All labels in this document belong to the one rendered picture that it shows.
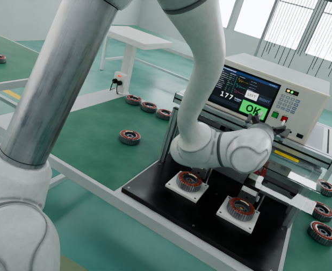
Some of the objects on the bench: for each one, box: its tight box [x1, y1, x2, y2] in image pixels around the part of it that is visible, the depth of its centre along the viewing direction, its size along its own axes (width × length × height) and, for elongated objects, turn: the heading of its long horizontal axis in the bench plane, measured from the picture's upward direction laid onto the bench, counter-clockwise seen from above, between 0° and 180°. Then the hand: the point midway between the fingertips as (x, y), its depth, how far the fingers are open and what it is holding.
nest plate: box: [165, 171, 209, 203], centre depth 131 cm, size 15×15×1 cm
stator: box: [176, 172, 203, 192], centre depth 130 cm, size 11×11×4 cm
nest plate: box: [216, 196, 260, 234], centre depth 123 cm, size 15×15×1 cm
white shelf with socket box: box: [106, 26, 173, 96], centre depth 197 cm, size 35×37×46 cm
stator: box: [119, 130, 141, 145], centre depth 159 cm, size 11×11×4 cm
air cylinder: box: [191, 167, 211, 180], centre depth 142 cm, size 5×8×6 cm
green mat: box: [50, 95, 170, 191], centre depth 169 cm, size 94×61×1 cm, turn 125°
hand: (271, 120), depth 110 cm, fingers open, 8 cm apart
